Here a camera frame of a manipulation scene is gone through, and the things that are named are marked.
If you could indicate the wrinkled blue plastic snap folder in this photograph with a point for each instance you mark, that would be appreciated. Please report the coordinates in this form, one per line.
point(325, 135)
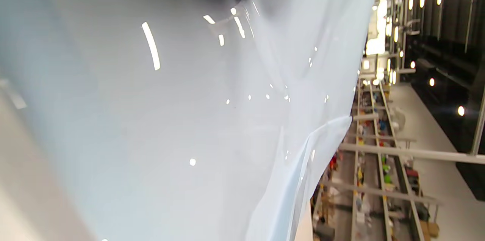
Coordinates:
point(170, 119)

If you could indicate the grey metal shelving rack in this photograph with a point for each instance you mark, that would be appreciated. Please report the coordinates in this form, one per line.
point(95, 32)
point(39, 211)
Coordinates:
point(379, 191)

